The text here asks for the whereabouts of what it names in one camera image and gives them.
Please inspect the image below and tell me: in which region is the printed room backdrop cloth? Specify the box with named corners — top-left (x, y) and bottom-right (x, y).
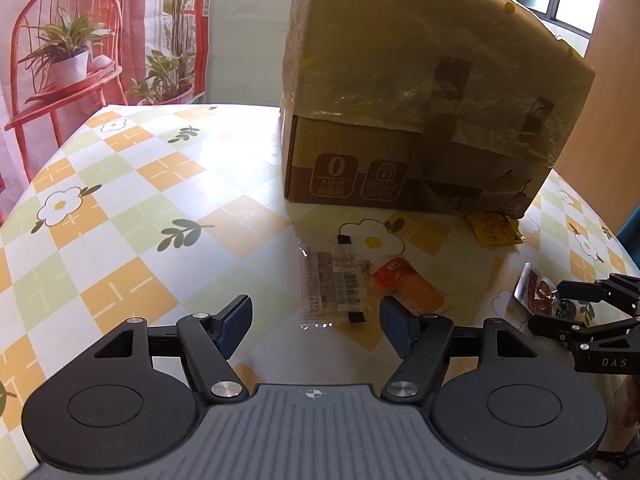
top-left (0, 0), bottom-right (215, 217)

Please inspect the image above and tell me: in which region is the small orange red sachet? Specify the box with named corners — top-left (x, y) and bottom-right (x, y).
top-left (372, 256), bottom-right (449, 317)

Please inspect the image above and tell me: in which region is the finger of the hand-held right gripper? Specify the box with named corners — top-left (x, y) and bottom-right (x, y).
top-left (529, 312), bottom-right (640, 357)
top-left (557, 274), bottom-right (640, 315)

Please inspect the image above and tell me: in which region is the clear packet with white label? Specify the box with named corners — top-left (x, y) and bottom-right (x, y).
top-left (298, 234), bottom-right (375, 332)

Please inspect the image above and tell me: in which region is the checkered floral tablecloth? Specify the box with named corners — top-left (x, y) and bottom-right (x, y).
top-left (0, 104), bottom-right (640, 461)

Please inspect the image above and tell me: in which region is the wooden door frame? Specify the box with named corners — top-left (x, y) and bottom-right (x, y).
top-left (552, 5), bottom-right (640, 241)

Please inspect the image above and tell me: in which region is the small yellow snack packet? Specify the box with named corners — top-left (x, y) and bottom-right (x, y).
top-left (466, 211), bottom-right (524, 249)

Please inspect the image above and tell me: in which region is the red brown snack packet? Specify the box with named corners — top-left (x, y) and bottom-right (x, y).
top-left (514, 262), bottom-right (557, 312)

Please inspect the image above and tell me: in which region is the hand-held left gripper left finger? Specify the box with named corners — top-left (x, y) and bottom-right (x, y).
top-left (75, 294), bottom-right (252, 403)

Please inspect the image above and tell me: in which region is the brown cardboard box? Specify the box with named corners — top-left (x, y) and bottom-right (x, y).
top-left (281, 0), bottom-right (597, 219)

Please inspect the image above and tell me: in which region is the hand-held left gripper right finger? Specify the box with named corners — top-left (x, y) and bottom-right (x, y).
top-left (379, 296), bottom-right (551, 403)

